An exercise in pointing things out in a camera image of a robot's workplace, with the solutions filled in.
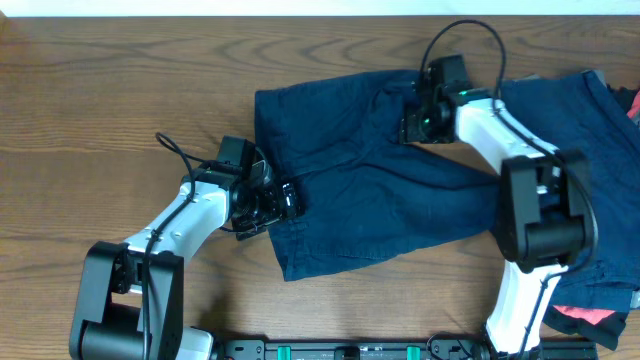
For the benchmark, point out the dark navy shorts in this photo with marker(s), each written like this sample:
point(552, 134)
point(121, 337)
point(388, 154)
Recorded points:
point(366, 197)

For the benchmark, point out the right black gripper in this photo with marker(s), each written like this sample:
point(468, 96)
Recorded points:
point(410, 131)

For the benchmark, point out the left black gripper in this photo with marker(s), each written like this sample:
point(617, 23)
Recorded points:
point(274, 195)

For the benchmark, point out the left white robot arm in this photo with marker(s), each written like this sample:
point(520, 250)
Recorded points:
point(130, 303)

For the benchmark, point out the red garment in pile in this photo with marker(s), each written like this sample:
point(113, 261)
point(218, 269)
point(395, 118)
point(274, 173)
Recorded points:
point(594, 316)

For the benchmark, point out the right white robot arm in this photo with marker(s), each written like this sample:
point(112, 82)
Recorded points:
point(544, 216)

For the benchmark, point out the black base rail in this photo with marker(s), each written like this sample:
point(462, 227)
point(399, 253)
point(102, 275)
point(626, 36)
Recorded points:
point(350, 350)

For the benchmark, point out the blue denim garment pile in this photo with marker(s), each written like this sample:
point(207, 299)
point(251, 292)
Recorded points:
point(579, 112)

